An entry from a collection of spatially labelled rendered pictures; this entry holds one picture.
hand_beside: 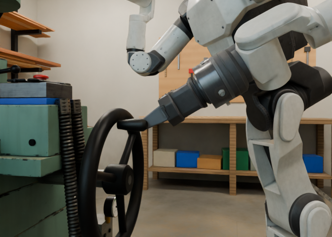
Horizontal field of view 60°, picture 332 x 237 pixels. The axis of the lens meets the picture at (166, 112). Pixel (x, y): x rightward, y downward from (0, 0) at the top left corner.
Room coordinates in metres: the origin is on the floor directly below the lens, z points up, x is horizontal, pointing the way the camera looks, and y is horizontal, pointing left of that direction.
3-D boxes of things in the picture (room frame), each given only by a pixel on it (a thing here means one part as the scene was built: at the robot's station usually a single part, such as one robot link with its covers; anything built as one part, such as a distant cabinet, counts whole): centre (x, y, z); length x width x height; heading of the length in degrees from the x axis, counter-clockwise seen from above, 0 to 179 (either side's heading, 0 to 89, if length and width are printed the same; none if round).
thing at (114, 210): (0.86, 0.17, 0.65); 0.06 x 0.04 x 0.08; 167
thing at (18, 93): (0.58, 0.25, 0.99); 0.13 x 0.11 x 0.06; 167
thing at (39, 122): (0.57, 0.25, 0.91); 0.15 x 0.14 x 0.09; 167
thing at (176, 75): (3.77, -0.88, 1.50); 2.00 x 0.04 x 0.90; 78
